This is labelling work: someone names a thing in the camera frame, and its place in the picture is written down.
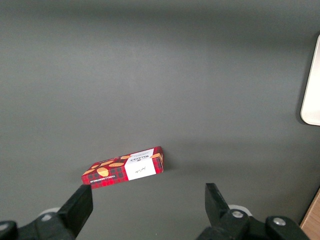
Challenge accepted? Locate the white plastic tray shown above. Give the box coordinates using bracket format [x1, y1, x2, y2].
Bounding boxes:
[300, 33, 320, 126]

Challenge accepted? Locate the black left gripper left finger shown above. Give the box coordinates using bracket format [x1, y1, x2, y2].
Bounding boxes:
[0, 184, 94, 240]

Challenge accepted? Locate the red tartan shortbread box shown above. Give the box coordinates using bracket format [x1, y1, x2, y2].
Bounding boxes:
[80, 145, 165, 190]

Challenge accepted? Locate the wooden drawer cabinet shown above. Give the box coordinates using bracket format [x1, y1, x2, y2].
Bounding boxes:
[299, 187, 320, 240]

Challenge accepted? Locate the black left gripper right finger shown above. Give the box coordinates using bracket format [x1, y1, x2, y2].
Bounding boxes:
[196, 182, 311, 240]

